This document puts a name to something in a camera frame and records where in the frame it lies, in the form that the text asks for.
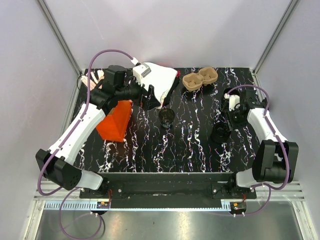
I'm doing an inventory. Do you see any stack of white napkins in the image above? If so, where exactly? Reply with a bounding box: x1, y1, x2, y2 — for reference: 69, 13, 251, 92
140, 62, 178, 107

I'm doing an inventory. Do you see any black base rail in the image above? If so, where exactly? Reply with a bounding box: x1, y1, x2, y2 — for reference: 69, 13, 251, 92
79, 172, 257, 211

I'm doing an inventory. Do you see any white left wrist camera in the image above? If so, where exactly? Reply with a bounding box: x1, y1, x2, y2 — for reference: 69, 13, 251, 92
131, 57, 152, 86

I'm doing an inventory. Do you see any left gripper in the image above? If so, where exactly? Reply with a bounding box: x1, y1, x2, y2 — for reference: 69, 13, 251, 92
116, 73, 161, 111

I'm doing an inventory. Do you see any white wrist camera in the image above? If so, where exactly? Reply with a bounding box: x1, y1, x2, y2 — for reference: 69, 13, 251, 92
131, 57, 152, 86
223, 93, 240, 111

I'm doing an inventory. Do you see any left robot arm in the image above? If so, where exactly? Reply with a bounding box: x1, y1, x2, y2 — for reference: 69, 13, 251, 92
35, 62, 177, 198

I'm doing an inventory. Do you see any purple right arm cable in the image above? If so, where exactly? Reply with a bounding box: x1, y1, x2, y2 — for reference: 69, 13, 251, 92
224, 84, 292, 216

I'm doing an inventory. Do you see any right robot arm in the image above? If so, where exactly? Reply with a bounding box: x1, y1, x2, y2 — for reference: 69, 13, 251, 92
221, 88, 299, 199

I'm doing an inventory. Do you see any black tall coffee cup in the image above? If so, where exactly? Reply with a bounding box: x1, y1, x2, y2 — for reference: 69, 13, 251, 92
158, 108, 176, 129

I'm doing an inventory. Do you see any black cloth under napkins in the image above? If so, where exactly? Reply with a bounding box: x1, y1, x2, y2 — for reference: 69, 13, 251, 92
162, 70, 180, 107

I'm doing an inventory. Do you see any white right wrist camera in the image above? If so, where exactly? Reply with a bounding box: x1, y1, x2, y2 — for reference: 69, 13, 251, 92
223, 93, 240, 111

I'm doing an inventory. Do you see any orange paper bag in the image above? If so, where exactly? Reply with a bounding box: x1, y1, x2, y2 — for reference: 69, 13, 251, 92
96, 100, 133, 142

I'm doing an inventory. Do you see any black cup lid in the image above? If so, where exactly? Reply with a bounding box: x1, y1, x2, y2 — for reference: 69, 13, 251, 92
210, 122, 231, 144

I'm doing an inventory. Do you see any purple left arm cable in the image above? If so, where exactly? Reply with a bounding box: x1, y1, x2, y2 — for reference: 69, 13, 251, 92
37, 49, 138, 240

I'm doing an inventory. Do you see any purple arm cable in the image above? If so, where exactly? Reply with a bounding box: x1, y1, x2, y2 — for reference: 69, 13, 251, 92
37, 49, 138, 240
224, 84, 292, 216

